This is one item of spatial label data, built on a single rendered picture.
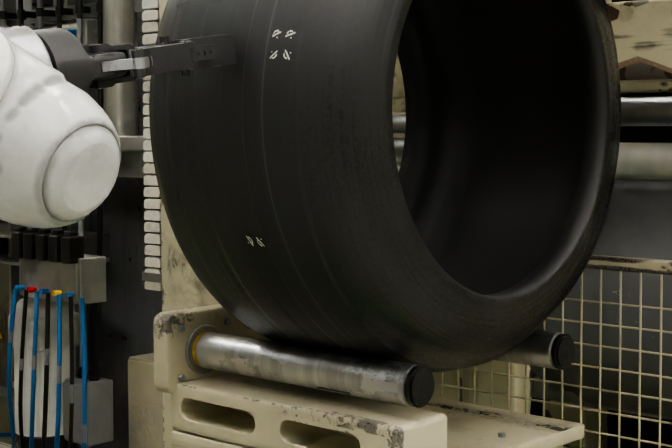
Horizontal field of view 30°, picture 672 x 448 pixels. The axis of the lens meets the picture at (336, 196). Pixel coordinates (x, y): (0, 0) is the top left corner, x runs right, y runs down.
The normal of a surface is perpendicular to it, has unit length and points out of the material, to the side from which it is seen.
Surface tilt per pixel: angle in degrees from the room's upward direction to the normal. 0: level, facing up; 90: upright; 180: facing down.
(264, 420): 90
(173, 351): 90
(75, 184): 110
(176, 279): 90
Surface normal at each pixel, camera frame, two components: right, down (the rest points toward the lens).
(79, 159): 0.80, 0.42
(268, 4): -0.63, -0.31
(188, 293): -0.67, 0.04
